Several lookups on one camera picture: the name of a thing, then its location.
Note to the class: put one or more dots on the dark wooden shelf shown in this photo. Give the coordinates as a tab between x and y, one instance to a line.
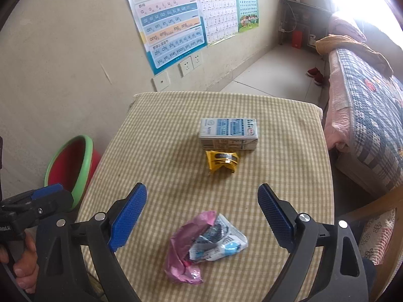
302	25

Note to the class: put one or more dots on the white wall sockets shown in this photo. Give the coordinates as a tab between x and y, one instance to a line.
190	63

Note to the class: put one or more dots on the person's left hand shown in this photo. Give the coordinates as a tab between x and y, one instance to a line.
26	268

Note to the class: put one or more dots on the bed with plaid quilt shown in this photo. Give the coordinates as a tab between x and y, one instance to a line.
364	108

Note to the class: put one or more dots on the green chart poster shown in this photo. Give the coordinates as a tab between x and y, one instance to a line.
248	15

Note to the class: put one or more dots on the small pink crumpled wrapper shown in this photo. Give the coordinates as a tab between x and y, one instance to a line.
178	266

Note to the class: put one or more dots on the red slippers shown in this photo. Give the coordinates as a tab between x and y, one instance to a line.
315	74

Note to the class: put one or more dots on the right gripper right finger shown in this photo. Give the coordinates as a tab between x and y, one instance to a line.
341	273

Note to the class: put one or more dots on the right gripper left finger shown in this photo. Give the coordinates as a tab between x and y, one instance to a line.
62	271

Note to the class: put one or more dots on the green red trash basin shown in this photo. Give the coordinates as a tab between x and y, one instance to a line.
73	166

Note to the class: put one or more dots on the white chart poster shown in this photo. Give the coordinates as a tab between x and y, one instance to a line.
220	19

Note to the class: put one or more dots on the wooden chair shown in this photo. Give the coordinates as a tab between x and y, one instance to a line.
380	238

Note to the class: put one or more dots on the brown yellow snack wrappers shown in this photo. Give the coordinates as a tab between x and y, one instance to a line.
218	159

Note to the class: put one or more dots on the blue white crumpled packet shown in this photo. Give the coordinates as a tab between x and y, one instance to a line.
221	240

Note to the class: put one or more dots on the mustard yellow blanket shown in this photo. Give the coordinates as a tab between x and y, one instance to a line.
333	42

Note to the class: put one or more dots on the blue white milk carton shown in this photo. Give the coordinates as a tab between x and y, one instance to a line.
228	134

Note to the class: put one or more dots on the pinyin wall poster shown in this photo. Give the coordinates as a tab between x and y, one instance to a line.
169	29

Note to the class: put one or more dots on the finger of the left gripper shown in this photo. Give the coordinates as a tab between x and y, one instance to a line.
45	191

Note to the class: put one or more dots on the checkered beige tablecloth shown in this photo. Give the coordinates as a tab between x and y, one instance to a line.
158	145

